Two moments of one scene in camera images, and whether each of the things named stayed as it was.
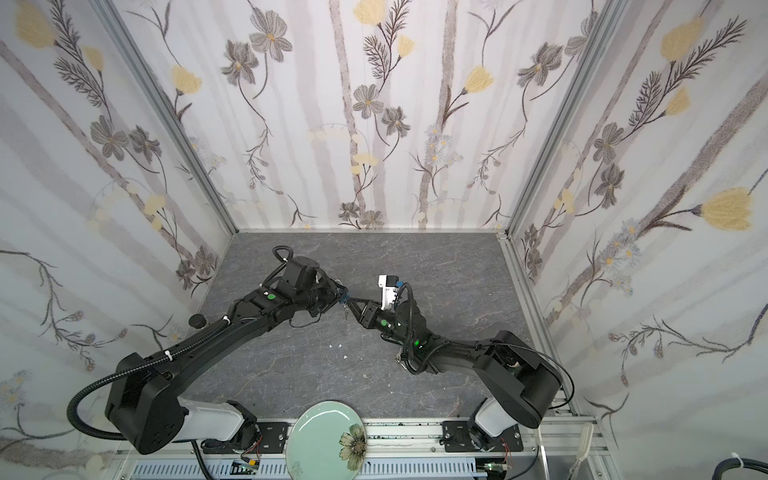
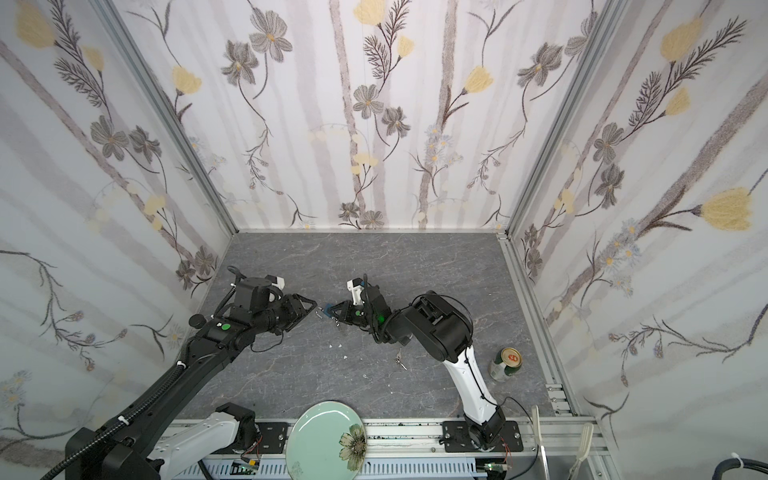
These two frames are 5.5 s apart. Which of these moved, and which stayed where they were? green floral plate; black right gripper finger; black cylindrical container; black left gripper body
Moved: black left gripper body; black right gripper finger
Stayed: green floral plate; black cylindrical container
